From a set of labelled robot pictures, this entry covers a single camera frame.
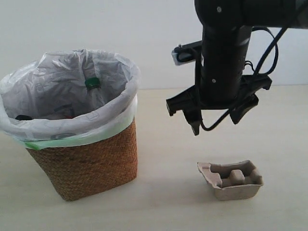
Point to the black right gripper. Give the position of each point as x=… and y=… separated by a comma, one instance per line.
x=187, y=101

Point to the grey pulp cardboard tray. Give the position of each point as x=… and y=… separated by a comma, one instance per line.
x=236, y=181

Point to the green label water bottle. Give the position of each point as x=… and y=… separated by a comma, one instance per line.
x=93, y=86

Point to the red label clear bottle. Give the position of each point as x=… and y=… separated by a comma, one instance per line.
x=23, y=117

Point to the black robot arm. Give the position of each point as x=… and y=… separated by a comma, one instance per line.
x=220, y=57

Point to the woven wicker waste basket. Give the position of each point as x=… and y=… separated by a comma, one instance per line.
x=82, y=171

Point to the white plastic bin liner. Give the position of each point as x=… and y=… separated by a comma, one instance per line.
x=52, y=91

